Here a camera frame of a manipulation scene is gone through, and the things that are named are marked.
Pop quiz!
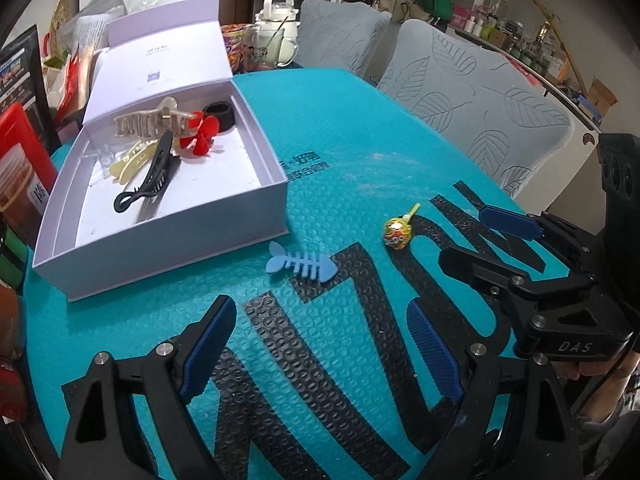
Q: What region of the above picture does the yellow lollipop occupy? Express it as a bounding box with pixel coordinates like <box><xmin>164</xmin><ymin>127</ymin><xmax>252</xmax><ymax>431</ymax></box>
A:
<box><xmin>383</xmin><ymin>203</ymin><xmax>421</xmax><ymax>250</ymax></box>

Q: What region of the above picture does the blue fishbone cable winder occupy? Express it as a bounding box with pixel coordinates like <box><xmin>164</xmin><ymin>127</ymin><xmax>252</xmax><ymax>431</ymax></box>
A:
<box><xmin>265</xmin><ymin>240</ymin><xmax>338</xmax><ymax>284</ymax></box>

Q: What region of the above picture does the black long hair clip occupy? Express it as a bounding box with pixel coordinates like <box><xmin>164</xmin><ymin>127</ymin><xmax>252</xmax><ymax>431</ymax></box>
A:
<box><xmin>113</xmin><ymin>130</ymin><xmax>180</xmax><ymax>214</ymax></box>

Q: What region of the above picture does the cream banana hair clip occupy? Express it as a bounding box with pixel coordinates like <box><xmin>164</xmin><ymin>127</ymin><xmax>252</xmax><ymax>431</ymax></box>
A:
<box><xmin>108</xmin><ymin>140</ymin><xmax>158</xmax><ymax>185</ymax></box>

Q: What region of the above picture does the clear plastic hair clip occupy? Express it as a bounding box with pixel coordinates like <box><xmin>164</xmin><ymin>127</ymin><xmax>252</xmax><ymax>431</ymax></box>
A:
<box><xmin>81</xmin><ymin>144</ymin><xmax>119</xmax><ymax>171</ymax></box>

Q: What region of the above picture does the black hair band ring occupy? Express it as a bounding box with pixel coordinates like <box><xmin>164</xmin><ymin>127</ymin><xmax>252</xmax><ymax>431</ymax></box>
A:
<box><xmin>202</xmin><ymin>100</ymin><xmax>237</xmax><ymax>134</ymax></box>

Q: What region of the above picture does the red propeller hair clip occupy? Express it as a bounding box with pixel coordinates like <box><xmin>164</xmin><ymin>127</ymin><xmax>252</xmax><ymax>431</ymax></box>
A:
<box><xmin>178</xmin><ymin>112</ymin><xmax>220</xmax><ymax>157</ymax></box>

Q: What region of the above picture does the pearl beige claw clip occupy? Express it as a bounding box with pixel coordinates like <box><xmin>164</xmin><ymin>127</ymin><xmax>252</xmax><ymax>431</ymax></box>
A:
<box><xmin>114</xmin><ymin>96</ymin><xmax>202</xmax><ymax>139</ymax></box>

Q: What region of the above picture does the person right hand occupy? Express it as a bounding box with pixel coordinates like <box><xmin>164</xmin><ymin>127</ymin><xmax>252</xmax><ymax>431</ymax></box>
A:
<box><xmin>577</xmin><ymin>351</ymin><xmax>639</xmax><ymax>422</ymax></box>

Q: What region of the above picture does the near grey leaf chair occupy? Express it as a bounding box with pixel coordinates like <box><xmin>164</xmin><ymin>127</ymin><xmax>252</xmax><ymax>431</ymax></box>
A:
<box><xmin>378</xmin><ymin>20</ymin><xmax>575</xmax><ymax>197</ymax></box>

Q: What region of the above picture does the grey leaf chair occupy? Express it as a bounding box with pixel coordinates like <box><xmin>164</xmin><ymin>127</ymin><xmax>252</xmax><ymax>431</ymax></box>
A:
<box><xmin>378</xmin><ymin>20</ymin><xmax>575</xmax><ymax>197</ymax></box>
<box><xmin>294</xmin><ymin>0</ymin><xmax>392</xmax><ymax>77</ymax></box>

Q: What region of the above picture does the far grey leaf chair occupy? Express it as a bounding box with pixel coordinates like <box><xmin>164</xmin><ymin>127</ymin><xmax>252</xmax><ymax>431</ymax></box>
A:
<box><xmin>294</xmin><ymin>0</ymin><xmax>392</xmax><ymax>77</ymax></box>

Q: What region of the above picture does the lavender open gift box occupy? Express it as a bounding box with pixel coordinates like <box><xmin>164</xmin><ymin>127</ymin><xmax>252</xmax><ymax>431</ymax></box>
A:
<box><xmin>32</xmin><ymin>0</ymin><xmax>288</xmax><ymax>301</ymax></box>

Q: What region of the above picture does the red cylinder bottle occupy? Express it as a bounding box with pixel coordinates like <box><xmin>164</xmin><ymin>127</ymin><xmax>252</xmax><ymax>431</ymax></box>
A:
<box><xmin>0</xmin><ymin>103</ymin><xmax>58</xmax><ymax>249</ymax></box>

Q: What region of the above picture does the glass mug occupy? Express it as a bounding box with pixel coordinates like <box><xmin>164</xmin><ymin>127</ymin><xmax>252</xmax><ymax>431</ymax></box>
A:
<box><xmin>242</xmin><ymin>25</ymin><xmax>283</xmax><ymax>73</ymax></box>

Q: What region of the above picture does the white cream kettle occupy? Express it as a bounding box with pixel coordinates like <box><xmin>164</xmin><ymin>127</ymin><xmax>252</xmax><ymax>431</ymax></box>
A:
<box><xmin>255</xmin><ymin>0</ymin><xmax>299</xmax><ymax>67</ymax></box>

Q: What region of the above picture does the instant noodle cup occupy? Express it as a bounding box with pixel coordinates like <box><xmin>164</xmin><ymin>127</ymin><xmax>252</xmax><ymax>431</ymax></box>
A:
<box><xmin>221</xmin><ymin>24</ymin><xmax>252</xmax><ymax>74</ymax></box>

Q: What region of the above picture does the red snack packet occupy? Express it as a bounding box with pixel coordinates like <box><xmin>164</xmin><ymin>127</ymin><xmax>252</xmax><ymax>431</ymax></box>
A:
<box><xmin>54</xmin><ymin>42</ymin><xmax>98</xmax><ymax>128</ymax></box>

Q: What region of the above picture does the black snack bag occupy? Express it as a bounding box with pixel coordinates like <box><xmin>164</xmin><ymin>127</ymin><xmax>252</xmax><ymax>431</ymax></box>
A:
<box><xmin>0</xmin><ymin>25</ymin><xmax>61</xmax><ymax>155</ymax></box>

